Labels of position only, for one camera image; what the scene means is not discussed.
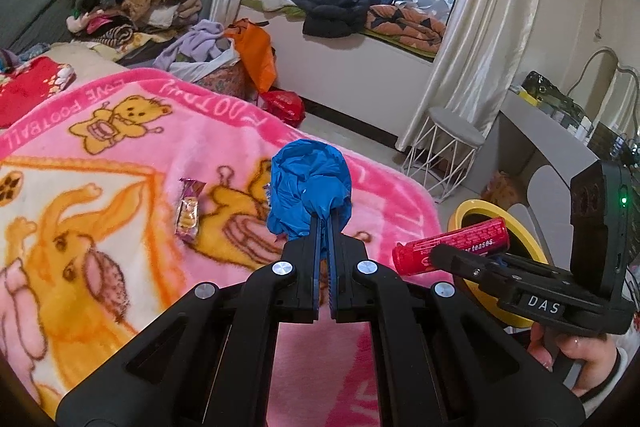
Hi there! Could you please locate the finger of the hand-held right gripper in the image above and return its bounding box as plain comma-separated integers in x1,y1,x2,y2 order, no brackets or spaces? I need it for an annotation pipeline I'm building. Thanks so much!
430,243,522,296

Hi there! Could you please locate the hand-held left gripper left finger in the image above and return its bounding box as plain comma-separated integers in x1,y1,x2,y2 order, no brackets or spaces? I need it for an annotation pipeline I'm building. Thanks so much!
55,213,332,427

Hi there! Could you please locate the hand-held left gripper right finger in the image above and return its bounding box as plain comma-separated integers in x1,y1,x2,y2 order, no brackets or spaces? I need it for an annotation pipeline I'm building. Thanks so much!
327,206,587,427

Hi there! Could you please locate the red snack packet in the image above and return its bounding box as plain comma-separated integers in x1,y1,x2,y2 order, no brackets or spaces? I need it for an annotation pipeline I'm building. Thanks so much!
392,217,510,276

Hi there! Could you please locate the yellow-rimmed black trash bin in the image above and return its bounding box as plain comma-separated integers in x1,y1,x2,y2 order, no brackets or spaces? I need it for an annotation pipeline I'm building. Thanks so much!
446,199,553,332

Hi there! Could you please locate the blue plastic bag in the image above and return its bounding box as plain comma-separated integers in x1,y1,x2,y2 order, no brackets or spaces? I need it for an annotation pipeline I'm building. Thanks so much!
266,139,354,244

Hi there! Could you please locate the person's right forearm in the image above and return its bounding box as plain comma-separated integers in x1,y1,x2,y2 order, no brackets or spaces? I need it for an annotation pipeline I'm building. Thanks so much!
580,348,635,418

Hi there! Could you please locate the person's right hand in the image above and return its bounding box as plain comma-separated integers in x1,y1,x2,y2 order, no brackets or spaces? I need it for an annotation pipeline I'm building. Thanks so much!
527,322,621,399

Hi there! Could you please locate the grey curved panel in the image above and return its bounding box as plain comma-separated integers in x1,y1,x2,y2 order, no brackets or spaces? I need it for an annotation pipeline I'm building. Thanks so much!
516,158,574,259

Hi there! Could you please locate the brown printed bag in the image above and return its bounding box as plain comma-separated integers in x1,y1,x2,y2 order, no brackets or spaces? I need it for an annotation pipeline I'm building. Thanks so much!
481,170,522,208

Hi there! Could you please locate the grey desk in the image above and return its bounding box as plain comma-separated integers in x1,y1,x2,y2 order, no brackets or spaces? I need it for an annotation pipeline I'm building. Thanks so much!
481,94,617,234

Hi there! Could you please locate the dark clutter on desk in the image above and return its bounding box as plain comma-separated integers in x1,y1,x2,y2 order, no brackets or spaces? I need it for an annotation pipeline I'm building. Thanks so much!
519,71,640,168

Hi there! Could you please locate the purple snack wrapper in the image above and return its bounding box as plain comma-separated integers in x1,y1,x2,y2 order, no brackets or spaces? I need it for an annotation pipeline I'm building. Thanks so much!
174,177,207,241

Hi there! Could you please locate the red shopping bag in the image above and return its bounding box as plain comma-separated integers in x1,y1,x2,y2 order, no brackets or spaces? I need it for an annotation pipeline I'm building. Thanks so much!
259,90,306,128

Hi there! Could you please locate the floral fabric basket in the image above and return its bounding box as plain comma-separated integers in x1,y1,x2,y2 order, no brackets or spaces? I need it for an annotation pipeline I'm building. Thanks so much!
194,61,257,100

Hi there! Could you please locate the pink printed blanket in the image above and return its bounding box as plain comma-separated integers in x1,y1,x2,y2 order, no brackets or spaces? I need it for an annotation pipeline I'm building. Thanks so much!
0,67,442,427

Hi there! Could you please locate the orange bag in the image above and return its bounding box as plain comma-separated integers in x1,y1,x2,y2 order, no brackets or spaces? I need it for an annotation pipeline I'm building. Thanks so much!
223,19,278,94

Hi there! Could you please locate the white cloth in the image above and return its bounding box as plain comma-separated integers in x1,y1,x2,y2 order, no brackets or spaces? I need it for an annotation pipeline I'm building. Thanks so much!
170,49,242,82

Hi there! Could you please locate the orange patterned quilt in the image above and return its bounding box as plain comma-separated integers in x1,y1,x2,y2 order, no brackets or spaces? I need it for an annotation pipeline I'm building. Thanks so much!
365,2,449,58

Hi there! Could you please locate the lavender cloth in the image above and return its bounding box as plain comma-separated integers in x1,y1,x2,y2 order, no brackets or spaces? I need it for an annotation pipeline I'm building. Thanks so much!
154,21,227,76

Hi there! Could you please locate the dark jacket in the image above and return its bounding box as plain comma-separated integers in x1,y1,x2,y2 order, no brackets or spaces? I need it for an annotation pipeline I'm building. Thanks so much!
288,0,372,40

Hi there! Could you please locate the beige bed sheet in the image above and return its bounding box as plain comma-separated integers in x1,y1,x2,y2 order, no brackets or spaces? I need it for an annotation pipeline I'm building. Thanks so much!
29,41,127,78

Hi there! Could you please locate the red blanket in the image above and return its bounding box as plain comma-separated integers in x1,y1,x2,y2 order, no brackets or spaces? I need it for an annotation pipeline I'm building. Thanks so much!
0,56,77,128

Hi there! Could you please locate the white wire stool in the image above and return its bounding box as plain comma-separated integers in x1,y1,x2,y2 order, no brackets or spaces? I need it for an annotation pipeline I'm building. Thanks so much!
402,107,487,204

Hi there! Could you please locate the white ornate frame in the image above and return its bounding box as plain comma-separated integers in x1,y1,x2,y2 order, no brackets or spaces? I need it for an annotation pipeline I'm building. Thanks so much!
574,46,640,108

